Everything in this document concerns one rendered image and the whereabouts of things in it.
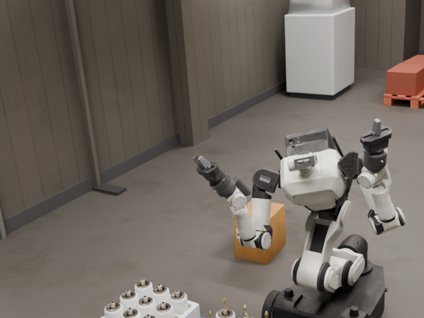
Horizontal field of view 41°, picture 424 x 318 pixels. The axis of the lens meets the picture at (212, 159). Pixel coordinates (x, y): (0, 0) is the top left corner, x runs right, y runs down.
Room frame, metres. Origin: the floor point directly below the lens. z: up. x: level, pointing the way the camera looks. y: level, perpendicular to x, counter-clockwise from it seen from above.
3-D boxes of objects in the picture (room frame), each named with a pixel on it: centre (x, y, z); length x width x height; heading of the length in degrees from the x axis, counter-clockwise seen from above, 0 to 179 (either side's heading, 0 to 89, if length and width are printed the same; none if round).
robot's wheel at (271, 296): (2.55, -0.27, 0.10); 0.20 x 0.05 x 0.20; 145
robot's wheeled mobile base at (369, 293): (2.60, -0.62, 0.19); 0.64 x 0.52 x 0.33; 145
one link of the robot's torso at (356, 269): (2.63, -0.64, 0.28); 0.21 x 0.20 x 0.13; 145
